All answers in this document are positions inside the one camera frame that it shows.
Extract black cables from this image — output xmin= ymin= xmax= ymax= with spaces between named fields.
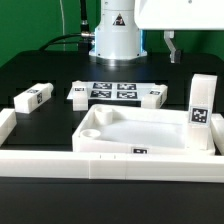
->
xmin=39 ymin=0 xmax=96 ymax=52

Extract white U-shaped fence frame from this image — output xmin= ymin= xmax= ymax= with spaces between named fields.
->
xmin=0 ymin=109 xmax=224 ymax=182

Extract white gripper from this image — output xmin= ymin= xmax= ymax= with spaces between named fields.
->
xmin=134 ymin=0 xmax=224 ymax=64

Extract white desk tabletop tray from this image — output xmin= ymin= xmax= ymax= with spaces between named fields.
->
xmin=72 ymin=104 xmax=215 ymax=156

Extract white thin cable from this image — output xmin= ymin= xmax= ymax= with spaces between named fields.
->
xmin=59 ymin=0 xmax=66 ymax=52

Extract white marker sheet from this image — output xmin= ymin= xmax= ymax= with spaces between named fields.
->
xmin=66 ymin=81 xmax=158 ymax=101

